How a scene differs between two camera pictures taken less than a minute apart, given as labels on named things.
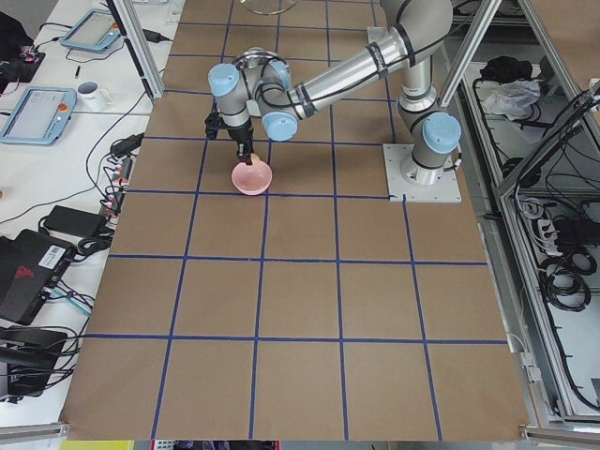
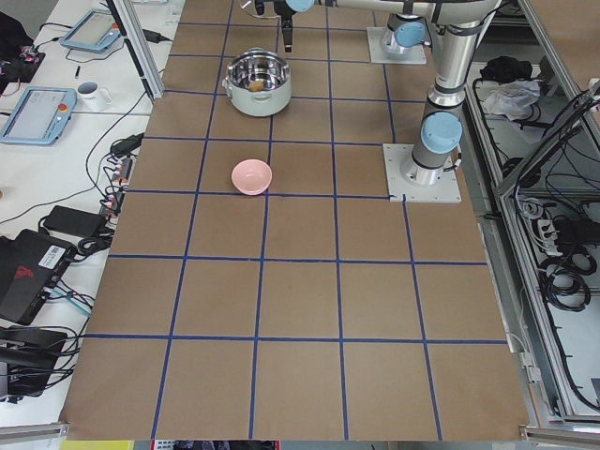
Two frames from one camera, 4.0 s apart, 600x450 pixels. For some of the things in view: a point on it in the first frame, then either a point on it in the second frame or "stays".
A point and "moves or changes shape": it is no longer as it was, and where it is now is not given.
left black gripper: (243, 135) -> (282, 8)
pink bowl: (251, 179) stays
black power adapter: (76, 221) stays
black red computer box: (30, 264) stays
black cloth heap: (506, 68) stays
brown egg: (255, 158) moves or changes shape
